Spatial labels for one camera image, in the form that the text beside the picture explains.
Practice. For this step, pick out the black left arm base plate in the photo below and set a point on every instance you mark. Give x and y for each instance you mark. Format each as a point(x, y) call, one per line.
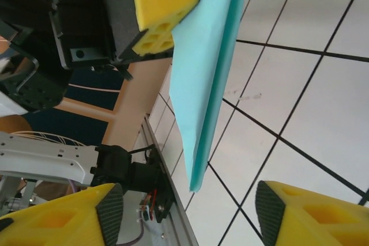
point(161, 202)

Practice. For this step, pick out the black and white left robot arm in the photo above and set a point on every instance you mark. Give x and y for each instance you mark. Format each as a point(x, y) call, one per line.
point(43, 159)

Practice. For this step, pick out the long aluminium mounting rail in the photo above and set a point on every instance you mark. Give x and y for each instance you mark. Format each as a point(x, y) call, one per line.
point(178, 214)

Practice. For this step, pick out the light blue cloth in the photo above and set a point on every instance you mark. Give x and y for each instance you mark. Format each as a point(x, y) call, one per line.
point(201, 70)

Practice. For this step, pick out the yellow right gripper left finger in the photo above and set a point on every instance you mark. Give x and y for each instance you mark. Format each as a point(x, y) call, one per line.
point(52, 220)

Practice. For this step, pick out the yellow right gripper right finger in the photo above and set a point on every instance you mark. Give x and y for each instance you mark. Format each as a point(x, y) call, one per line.
point(317, 220)

